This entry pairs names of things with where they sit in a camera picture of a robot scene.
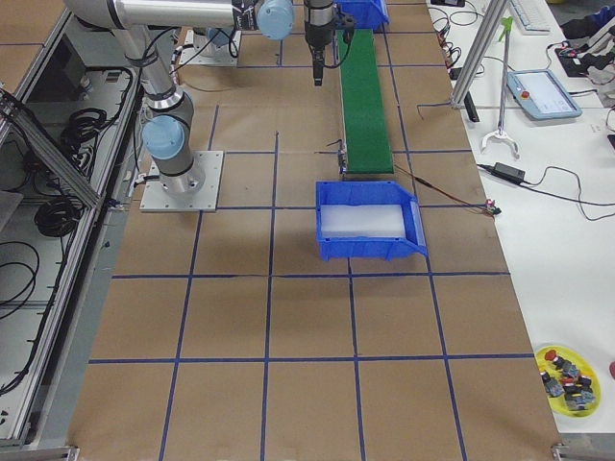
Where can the black power adapter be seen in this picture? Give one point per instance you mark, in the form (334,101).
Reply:
(508,173)

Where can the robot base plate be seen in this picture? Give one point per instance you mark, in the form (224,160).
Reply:
(211,47)
(196,190)

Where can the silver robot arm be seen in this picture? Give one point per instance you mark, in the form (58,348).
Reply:
(167,135)

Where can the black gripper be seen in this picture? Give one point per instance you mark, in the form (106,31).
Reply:
(316,35)

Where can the left blue storage bin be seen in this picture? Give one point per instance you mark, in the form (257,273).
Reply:
(368,14)

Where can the right white foam pad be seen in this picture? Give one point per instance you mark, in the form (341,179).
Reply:
(362,221)

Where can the teach pendant tablet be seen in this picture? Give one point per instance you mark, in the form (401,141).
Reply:
(541,95)

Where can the blue storage bin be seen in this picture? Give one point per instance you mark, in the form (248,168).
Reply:
(355,193)
(368,14)

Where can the right blue storage bin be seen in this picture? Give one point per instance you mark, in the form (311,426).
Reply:
(355,193)

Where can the green conveyor belt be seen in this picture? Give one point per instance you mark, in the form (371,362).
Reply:
(367,144)

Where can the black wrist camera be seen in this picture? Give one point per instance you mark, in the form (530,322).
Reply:
(345,23)

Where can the aluminium frame post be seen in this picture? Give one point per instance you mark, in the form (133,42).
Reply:
(488,26)

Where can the black handle bar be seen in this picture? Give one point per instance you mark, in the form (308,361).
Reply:
(471,108)

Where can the yellow plate of buttons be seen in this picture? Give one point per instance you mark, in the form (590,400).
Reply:
(570,383)

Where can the white keyboard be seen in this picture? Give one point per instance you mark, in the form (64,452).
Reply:
(529,18)

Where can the grabber reach tool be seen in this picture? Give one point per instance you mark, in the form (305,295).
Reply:
(500,134)

